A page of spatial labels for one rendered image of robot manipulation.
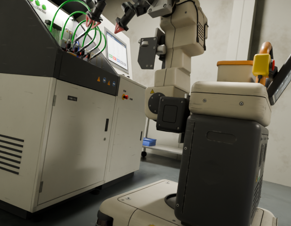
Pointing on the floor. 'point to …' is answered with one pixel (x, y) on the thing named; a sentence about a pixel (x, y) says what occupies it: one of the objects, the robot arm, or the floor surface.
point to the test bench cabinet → (25, 144)
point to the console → (123, 117)
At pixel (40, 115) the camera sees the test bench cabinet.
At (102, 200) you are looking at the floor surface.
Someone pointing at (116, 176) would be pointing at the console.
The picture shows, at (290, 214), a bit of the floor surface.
